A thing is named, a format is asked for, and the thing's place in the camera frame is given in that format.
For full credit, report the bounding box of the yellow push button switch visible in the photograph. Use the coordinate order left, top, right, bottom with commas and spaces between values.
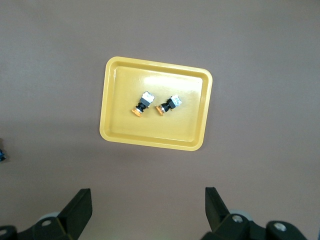
130, 90, 155, 117
154, 94, 182, 117

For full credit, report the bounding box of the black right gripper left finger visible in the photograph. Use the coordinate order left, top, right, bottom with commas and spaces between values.
31, 188, 94, 240

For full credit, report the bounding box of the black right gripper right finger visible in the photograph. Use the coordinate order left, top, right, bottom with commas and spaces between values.
202, 186, 266, 240

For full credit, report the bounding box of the red push button switch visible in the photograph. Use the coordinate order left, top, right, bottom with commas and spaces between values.
0, 137, 7, 163

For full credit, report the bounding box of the yellow plastic tray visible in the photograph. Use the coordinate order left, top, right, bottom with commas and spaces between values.
98, 56, 214, 152

